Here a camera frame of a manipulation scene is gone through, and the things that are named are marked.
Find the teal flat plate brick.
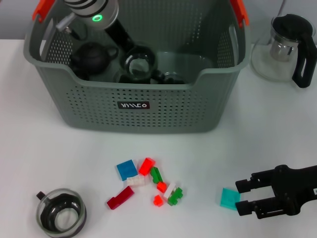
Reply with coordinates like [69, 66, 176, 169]
[219, 187, 241, 211]

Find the dark green building brick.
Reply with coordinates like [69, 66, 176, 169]
[150, 167, 163, 184]

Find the dark red long brick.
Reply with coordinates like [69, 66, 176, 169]
[106, 185, 135, 211]

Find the glass teapot black lid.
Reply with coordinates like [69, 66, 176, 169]
[251, 14, 317, 89]

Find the blue building brick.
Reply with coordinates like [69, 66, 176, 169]
[116, 160, 138, 181]

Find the white square building brick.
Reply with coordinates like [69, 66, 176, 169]
[127, 176, 147, 187]

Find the black clay teapot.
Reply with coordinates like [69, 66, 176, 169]
[69, 42, 119, 75]

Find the glass teacup black base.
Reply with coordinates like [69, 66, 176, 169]
[163, 71, 186, 85]
[36, 188, 87, 236]
[114, 70, 164, 84]
[120, 46, 158, 84]

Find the white long building brick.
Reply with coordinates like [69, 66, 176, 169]
[163, 181, 178, 198]

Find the green car-shaped brick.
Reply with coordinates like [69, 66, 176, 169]
[167, 187, 184, 206]

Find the bright red building brick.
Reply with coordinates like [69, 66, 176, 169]
[138, 157, 156, 176]

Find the grey perforated storage bin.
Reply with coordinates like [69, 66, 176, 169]
[24, 0, 251, 134]

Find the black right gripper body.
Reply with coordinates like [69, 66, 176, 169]
[271, 165, 317, 216]

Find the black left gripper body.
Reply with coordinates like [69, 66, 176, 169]
[104, 19, 139, 52]

